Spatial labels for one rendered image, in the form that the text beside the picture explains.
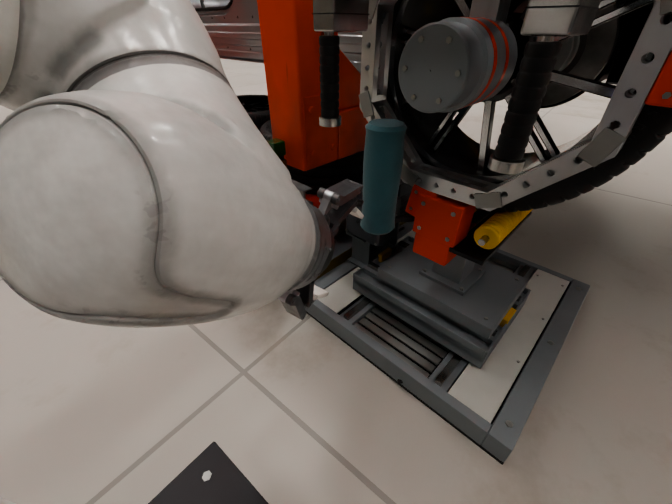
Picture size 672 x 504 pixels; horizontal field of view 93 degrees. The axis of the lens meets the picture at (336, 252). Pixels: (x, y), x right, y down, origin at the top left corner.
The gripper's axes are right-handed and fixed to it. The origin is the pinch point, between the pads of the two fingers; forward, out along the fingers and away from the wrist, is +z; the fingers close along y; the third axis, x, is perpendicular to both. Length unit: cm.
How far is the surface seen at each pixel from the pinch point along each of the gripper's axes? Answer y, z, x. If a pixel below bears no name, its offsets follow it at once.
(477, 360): -14, 51, -40
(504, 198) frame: 23.6, 22.1, -22.8
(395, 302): -10, 60, -12
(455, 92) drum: 30.5, 2.6, -6.3
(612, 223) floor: 72, 159, -103
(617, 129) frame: 35.4, 7.9, -30.9
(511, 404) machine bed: -20, 46, -51
